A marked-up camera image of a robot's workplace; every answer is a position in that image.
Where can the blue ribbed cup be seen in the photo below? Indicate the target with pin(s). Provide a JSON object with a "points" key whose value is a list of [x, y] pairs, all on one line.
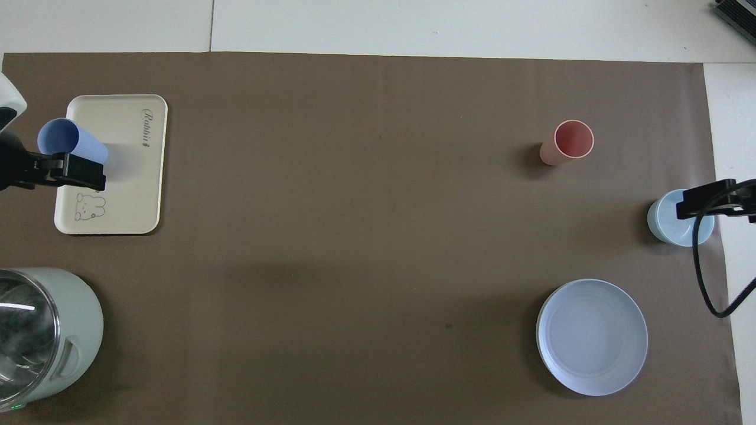
{"points": [[58, 137]]}

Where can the pink cup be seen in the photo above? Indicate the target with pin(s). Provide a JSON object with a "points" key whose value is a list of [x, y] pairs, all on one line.
{"points": [[574, 140]]}

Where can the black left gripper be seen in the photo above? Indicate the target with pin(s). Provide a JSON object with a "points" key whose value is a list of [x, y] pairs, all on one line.
{"points": [[15, 165]]}

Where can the pale blue plate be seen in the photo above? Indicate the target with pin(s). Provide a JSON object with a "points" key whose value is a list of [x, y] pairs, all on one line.
{"points": [[590, 336]]}

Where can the mint green cooking pot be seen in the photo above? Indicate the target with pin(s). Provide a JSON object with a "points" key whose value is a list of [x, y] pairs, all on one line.
{"points": [[82, 319]]}

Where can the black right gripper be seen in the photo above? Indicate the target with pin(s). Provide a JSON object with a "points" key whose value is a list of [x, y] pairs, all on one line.
{"points": [[747, 198]]}

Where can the brown paper table mat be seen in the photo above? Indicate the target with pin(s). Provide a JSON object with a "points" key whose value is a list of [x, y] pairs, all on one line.
{"points": [[354, 236]]}

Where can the light blue bowl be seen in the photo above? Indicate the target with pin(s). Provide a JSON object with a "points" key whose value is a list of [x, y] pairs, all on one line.
{"points": [[667, 227]]}

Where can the cream tray with rabbit print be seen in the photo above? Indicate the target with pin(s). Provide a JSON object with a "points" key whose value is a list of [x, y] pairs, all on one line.
{"points": [[127, 189]]}

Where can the glass pot lid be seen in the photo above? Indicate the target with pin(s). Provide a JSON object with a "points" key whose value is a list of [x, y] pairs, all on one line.
{"points": [[23, 330]]}

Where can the grey ribbed device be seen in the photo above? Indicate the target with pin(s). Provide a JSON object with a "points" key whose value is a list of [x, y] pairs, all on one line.
{"points": [[738, 10]]}

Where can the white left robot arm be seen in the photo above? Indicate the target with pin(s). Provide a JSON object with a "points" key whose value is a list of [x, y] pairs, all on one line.
{"points": [[9, 97]]}

